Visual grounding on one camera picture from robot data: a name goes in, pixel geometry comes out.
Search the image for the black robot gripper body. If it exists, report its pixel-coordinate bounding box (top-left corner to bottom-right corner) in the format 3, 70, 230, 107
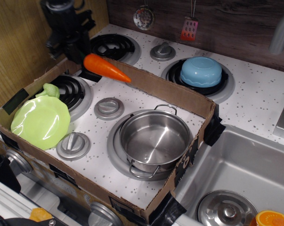
45, 8, 96, 59

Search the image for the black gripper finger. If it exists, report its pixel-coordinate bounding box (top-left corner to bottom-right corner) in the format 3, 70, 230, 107
64, 43, 82, 64
77, 32, 91, 57

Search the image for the orange toy carrot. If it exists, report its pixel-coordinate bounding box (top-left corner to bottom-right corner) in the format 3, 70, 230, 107
83, 53, 131, 83

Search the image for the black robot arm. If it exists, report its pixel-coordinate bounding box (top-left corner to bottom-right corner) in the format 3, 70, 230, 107
40, 0, 96, 65

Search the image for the light green plastic plate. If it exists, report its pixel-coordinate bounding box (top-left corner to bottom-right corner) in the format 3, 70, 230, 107
10, 96, 71, 150

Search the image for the black coil burner front left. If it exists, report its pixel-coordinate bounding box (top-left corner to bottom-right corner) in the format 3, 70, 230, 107
51, 75, 93, 121

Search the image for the green toy broccoli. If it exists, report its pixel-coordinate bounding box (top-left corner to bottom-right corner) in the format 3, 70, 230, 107
35, 83, 60, 98

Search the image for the hanging metal skimmer spoon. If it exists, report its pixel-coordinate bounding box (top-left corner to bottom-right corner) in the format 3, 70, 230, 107
133, 0, 155, 31

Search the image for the grey stove knob middle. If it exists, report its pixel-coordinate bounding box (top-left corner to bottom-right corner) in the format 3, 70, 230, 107
94, 97, 125, 121

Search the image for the grey stove knob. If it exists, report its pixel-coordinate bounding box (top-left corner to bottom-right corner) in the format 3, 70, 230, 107
56, 132, 91, 161
150, 42, 176, 62
94, 97, 125, 121

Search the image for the grey stove knob back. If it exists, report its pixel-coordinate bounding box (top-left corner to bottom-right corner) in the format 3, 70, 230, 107
150, 42, 176, 62

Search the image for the grey stove knob front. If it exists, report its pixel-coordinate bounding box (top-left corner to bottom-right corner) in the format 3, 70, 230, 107
56, 132, 91, 161

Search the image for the black coil burner back right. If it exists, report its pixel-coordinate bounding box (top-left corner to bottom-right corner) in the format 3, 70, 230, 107
160, 58, 235, 104

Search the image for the hanging metal slotted spatula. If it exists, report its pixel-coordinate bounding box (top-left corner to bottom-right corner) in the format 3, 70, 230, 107
180, 0, 198, 41

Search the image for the brown cardboard fence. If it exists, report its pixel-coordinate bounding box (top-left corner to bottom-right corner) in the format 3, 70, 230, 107
0, 59, 217, 226

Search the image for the stainless steel pot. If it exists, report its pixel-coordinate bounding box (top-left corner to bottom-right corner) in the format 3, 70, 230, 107
119, 105, 193, 179

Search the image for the blue plastic bowl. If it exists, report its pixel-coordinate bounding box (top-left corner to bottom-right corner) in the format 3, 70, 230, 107
180, 56, 222, 88

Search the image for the grey oven knob left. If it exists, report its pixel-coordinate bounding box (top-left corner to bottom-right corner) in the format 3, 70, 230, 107
6, 149, 33, 176

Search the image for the grey oven knob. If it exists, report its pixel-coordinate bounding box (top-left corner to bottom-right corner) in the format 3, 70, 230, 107
88, 202, 123, 226
6, 149, 33, 176

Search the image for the grey oven knob right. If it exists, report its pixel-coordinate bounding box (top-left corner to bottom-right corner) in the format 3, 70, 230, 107
88, 202, 123, 226

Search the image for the grey sink basin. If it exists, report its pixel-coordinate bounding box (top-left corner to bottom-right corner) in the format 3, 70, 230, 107
175, 125, 284, 226

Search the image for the grey toy faucet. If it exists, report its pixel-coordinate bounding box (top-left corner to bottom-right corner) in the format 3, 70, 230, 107
269, 16, 284, 55

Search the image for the steel pot lid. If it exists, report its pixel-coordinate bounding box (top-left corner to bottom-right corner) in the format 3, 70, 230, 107
195, 190, 258, 226

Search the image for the orange slice toy can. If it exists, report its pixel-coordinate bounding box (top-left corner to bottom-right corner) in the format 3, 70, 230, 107
249, 210, 284, 226

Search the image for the grey burner ring under pot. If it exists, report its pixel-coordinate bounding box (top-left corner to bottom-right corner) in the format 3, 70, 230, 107
106, 109, 194, 182

